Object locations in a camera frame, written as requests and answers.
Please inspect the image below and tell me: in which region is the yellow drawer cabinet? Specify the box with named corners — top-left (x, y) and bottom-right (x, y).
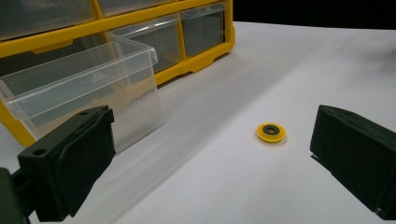
top-left (0, 0), bottom-right (236, 147)

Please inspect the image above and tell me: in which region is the yellow disc with black centre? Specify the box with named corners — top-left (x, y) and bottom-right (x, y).
top-left (256, 122), bottom-right (287, 144)

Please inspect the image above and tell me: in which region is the clear plastic drawer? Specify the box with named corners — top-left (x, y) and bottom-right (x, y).
top-left (96, 0), bottom-right (178, 18)
top-left (0, 0), bottom-right (96, 42)
top-left (0, 32), bottom-right (163, 153)
top-left (180, 3), bottom-right (226, 59)
top-left (110, 13), bottom-right (183, 74)

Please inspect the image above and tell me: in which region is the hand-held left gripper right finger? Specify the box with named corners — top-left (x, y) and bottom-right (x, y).
top-left (309, 105), bottom-right (396, 221)

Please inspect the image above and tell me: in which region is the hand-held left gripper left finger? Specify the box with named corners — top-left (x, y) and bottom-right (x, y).
top-left (12, 105), bottom-right (117, 223)

